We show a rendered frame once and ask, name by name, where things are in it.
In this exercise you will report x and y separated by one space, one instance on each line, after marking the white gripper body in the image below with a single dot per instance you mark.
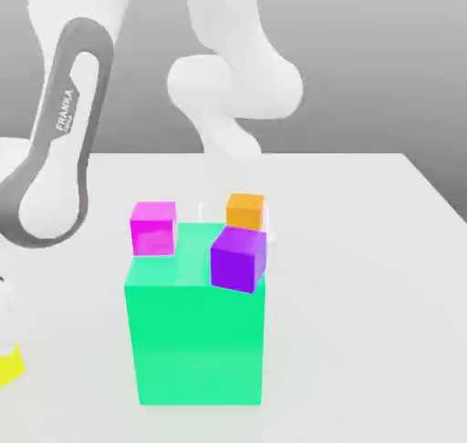
5 335

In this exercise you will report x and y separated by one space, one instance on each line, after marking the small yellow cube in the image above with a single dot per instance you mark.
11 370

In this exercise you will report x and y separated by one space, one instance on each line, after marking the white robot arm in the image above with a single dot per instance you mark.
233 85

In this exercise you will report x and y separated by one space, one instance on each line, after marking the small magenta cube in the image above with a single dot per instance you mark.
152 231

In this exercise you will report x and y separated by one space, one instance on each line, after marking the small purple cube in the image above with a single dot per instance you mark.
235 260

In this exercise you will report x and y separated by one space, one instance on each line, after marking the small orange cube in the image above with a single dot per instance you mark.
243 211

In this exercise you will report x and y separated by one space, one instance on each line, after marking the large green box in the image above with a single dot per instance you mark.
197 344

